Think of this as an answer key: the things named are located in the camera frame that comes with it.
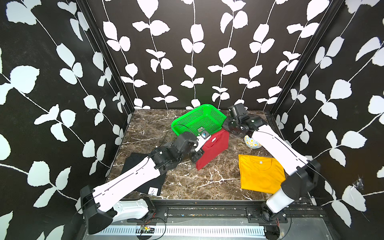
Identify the red t-shirt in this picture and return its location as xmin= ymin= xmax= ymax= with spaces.
xmin=196 ymin=129 xmax=230 ymax=171

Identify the green plastic basket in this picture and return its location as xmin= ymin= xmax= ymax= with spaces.
xmin=171 ymin=104 xmax=227 ymax=136

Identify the black t-shirt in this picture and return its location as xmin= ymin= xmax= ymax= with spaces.
xmin=121 ymin=153 xmax=167 ymax=196

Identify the yellow t-shirt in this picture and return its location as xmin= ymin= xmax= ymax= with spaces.
xmin=239 ymin=155 xmax=286 ymax=194

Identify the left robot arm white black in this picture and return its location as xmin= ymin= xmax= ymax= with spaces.
xmin=80 ymin=131 xmax=211 ymax=235

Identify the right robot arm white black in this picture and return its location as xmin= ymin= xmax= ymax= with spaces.
xmin=223 ymin=116 xmax=321 ymax=223

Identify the patterned yellow blue plate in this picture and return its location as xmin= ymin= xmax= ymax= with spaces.
xmin=244 ymin=135 xmax=262 ymax=149

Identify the small circuit board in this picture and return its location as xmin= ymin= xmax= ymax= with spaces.
xmin=140 ymin=226 xmax=155 ymax=235

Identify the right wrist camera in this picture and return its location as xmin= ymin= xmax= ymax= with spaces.
xmin=228 ymin=103 xmax=248 ymax=120

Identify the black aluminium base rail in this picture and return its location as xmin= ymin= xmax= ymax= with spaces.
xmin=131 ymin=198 xmax=328 ymax=224

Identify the white slotted cable duct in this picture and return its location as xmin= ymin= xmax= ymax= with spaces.
xmin=97 ymin=226 xmax=266 ymax=238

